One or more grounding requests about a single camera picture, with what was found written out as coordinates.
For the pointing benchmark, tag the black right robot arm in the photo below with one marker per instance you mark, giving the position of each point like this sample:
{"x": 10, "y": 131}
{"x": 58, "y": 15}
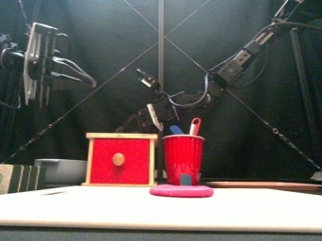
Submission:
{"x": 234, "y": 66}

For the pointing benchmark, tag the wooden drawer box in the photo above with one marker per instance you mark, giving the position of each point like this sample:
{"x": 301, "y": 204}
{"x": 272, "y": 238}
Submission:
{"x": 122, "y": 136}

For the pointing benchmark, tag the red drawer with wooden knob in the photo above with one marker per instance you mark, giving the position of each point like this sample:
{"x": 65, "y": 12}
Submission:
{"x": 134, "y": 169}

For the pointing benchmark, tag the flat pink dough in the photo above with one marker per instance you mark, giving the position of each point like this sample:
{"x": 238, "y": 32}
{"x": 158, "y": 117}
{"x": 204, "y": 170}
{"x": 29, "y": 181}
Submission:
{"x": 181, "y": 190}

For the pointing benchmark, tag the red plastic cup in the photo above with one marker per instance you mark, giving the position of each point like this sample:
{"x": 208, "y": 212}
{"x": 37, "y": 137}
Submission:
{"x": 182, "y": 157}

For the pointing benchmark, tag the white cutting board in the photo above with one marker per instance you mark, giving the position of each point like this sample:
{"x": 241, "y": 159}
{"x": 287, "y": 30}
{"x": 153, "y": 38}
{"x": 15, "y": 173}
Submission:
{"x": 126, "y": 210}

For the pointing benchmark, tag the flat wooden tray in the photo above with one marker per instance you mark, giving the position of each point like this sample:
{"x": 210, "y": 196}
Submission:
{"x": 268, "y": 185}

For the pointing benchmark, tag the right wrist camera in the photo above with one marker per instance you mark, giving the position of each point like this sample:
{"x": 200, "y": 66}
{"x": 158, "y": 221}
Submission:
{"x": 149, "y": 81}

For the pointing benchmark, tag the vertical metal frame pole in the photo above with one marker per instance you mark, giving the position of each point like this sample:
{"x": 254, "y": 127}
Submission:
{"x": 161, "y": 37}

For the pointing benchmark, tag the black slanted frame post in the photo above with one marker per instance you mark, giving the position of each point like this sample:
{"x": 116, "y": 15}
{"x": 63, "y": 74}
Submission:
{"x": 300, "y": 78}

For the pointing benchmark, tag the grey frame bracket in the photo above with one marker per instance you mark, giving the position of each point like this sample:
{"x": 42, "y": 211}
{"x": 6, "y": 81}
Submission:
{"x": 317, "y": 176}

